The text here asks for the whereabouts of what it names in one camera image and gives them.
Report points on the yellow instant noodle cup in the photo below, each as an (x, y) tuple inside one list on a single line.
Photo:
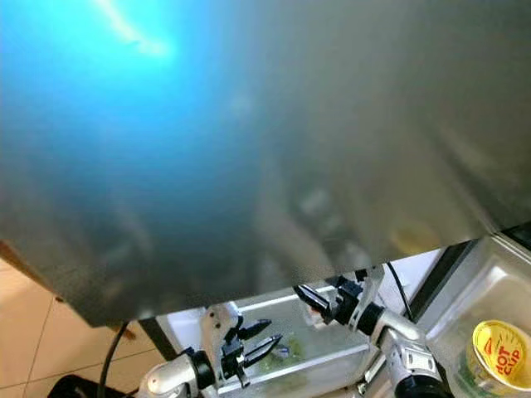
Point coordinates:
[(498, 356)]

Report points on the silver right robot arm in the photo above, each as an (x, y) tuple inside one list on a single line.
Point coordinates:
[(402, 327)]

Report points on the white-lined fridge door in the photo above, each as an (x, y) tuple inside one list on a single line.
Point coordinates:
[(481, 286)]

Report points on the stainless steel fridge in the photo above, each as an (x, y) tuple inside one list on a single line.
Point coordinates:
[(257, 166)]

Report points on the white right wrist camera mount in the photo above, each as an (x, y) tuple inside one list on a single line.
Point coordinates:
[(372, 286)]

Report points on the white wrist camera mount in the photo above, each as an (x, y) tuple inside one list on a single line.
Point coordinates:
[(372, 286), (220, 323)]

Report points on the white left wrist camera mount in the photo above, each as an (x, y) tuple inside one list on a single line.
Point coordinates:
[(220, 323)]

